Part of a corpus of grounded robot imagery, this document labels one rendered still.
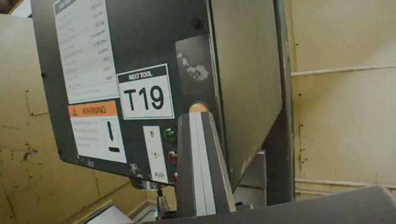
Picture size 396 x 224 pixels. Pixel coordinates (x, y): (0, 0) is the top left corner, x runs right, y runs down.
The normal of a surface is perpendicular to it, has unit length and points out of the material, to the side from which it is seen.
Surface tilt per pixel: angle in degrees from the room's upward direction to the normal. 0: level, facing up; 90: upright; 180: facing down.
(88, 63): 90
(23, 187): 90
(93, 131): 90
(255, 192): 92
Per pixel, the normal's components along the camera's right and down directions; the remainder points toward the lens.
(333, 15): -0.48, 0.18
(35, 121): 0.87, -0.04
